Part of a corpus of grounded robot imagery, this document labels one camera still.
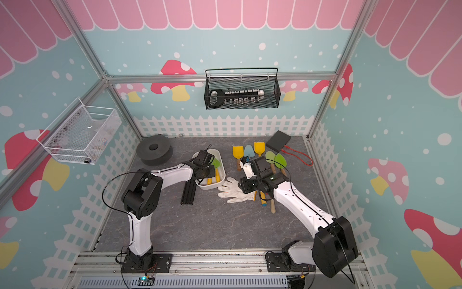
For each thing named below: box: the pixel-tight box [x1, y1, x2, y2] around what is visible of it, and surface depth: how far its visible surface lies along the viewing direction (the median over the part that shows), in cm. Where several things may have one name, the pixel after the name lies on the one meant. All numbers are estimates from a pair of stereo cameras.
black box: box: [265, 130, 292, 153], surface depth 122 cm
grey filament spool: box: [135, 135, 174, 166], surface depth 109 cm
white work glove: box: [217, 177, 257, 204], surface depth 96 cm
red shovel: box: [270, 198, 277, 214], surface depth 89 cm
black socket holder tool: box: [209, 89, 265, 109], surface depth 91 cm
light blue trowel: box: [244, 144, 256, 158], surface depth 115 cm
